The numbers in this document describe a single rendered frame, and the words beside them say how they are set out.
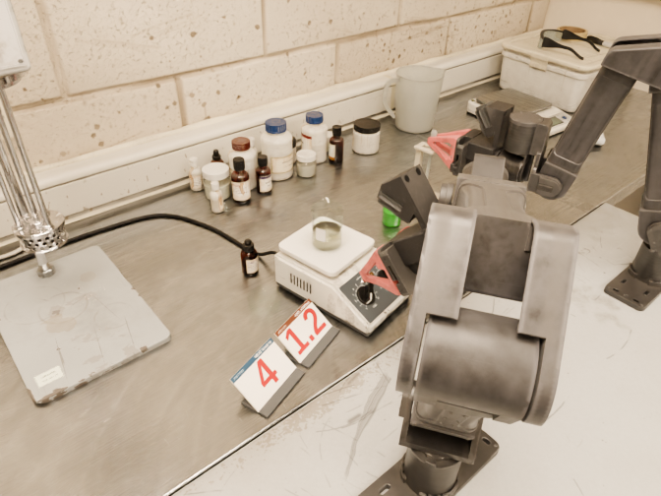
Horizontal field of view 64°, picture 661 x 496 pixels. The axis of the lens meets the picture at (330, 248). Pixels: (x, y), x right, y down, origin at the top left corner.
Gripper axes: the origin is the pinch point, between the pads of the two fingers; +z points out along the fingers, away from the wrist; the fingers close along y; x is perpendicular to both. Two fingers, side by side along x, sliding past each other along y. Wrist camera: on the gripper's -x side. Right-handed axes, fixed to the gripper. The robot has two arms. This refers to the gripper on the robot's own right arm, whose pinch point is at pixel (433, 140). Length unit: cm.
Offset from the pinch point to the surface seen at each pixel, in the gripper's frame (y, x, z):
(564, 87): -73, 7, -1
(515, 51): -75, 1, 17
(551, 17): -116, -1, 24
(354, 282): 37.8, 8.3, -10.4
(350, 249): 34.2, 5.6, -6.6
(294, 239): 38.5, 5.5, 2.0
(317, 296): 41.8, 11.3, -6.0
